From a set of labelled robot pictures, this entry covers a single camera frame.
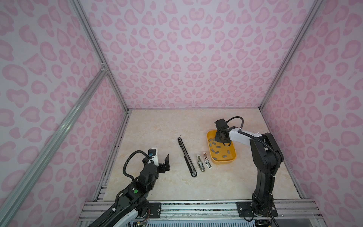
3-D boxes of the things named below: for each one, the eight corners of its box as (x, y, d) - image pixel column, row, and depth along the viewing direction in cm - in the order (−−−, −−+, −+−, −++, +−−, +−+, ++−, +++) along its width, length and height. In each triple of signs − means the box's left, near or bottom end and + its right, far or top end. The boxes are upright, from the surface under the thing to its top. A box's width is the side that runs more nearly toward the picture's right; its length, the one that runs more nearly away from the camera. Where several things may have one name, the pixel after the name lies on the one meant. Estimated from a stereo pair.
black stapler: (191, 178, 86) (191, 176, 84) (176, 140, 103) (175, 138, 101) (197, 175, 87) (198, 173, 85) (181, 139, 104) (181, 136, 102)
